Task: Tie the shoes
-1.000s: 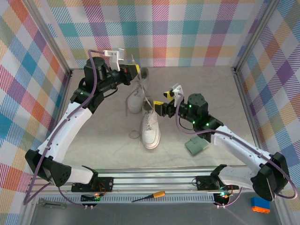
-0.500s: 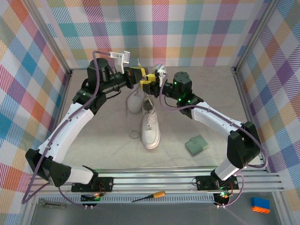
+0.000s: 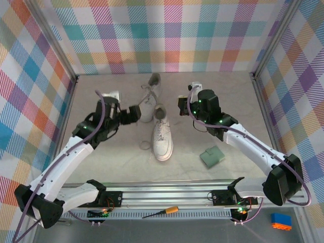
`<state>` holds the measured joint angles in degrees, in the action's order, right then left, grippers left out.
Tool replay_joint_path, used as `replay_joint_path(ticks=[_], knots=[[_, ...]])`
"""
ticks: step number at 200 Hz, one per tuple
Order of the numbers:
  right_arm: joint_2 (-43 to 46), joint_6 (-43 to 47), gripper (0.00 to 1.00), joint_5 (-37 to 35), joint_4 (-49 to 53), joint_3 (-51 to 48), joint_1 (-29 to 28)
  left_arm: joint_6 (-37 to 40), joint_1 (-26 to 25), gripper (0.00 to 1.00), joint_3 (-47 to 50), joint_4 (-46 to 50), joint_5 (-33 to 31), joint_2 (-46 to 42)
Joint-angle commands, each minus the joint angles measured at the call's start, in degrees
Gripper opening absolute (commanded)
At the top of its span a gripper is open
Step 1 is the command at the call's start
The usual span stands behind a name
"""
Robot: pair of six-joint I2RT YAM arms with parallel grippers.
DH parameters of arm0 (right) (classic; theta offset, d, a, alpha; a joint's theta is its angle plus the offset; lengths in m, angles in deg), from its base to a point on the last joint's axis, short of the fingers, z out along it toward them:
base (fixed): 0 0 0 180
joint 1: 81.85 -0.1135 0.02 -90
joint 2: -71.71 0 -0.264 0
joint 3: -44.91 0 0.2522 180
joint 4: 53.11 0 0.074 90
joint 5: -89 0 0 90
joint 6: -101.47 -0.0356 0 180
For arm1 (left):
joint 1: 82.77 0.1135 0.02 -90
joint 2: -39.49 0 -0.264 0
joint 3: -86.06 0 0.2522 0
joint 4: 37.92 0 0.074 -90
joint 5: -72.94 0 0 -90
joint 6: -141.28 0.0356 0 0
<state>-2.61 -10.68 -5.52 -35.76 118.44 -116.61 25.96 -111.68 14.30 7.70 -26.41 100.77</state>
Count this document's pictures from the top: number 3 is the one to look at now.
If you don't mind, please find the white sneaker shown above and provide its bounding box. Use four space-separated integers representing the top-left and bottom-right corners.
153 103 174 162
140 73 163 123

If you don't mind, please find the green fabric wallet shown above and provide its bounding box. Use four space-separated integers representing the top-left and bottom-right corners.
199 145 226 169

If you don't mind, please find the small circuit board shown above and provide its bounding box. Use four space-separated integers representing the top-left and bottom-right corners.
231 207 250 223
87 208 113 220

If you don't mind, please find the blue orange toy brick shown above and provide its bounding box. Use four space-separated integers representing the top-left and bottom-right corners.
270 213 293 230

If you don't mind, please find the aluminium side rail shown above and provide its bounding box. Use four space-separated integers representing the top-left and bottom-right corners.
252 74 292 187
52 75 79 165

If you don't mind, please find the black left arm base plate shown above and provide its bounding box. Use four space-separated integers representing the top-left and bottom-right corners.
97 191 124 207

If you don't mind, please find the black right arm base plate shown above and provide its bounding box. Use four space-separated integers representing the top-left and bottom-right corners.
211 189 259 206

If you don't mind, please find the aluminium corner post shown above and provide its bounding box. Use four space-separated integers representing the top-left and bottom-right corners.
24 0 79 84
249 0 304 82

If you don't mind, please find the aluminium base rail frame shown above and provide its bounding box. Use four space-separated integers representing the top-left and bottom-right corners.
60 178 308 211

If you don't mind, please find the yellow handled screwdriver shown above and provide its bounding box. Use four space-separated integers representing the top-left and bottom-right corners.
141 206 179 219

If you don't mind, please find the grey slotted cable duct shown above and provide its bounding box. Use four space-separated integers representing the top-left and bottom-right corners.
63 209 233 220

